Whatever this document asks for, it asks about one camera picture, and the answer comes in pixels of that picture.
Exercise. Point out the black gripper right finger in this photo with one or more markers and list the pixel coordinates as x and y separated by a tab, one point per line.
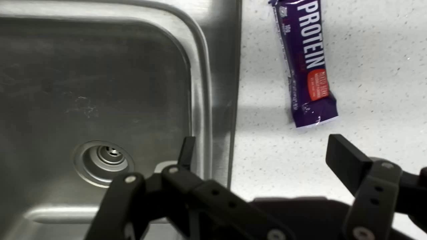
381	188

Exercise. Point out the stainless steel double sink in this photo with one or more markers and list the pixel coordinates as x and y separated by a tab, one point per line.
95	88

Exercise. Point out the purple protein bar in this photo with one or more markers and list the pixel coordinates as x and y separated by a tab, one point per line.
300	24

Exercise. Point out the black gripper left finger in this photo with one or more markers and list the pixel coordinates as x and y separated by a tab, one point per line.
197	208

